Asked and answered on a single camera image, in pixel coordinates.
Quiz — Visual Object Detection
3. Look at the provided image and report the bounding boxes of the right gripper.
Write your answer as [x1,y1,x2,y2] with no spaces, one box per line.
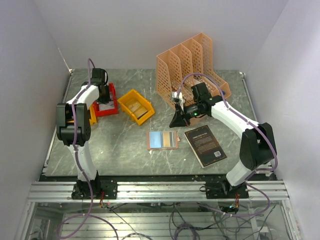
[169,101,203,128]

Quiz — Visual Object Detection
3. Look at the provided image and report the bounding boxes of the red plastic bin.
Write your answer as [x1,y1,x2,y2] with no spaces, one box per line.
[92,83,119,117]

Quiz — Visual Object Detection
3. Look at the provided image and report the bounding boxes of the gold credit card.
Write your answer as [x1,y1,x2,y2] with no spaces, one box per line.
[162,131,177,148]

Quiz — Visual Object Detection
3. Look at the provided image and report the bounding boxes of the yellow bin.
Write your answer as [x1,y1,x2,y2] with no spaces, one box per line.
[88,104,98,126]
[117,89,156,126]

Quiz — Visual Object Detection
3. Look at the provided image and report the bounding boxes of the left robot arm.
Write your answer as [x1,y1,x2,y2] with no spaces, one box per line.
[56,67,110,199]

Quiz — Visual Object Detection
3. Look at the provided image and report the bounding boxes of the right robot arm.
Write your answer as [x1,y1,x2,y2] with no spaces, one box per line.
[169,82,278,198]

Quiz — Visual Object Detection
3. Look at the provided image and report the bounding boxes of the beige cards in yellow bin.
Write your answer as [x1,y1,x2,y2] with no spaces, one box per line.
[125,99,148,119]

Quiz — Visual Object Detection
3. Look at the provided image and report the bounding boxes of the black book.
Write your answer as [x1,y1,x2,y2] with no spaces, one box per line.
[184,125,227,169]

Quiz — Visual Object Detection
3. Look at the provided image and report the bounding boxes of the orange plastic file organizer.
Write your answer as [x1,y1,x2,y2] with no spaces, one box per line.
[156,33,231,111]

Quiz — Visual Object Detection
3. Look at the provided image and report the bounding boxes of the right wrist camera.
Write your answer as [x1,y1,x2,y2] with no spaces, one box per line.
[171,91,185,108]

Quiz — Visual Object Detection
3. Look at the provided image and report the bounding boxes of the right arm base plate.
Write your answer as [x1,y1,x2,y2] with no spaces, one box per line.
[199,180,249,199]

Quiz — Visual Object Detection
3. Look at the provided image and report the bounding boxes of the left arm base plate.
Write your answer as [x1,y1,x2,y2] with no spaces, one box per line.
[71,174,118,200]

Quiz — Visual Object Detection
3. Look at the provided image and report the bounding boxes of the aluminium mounting rail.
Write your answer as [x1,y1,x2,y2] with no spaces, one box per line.
[27,180,290,203]

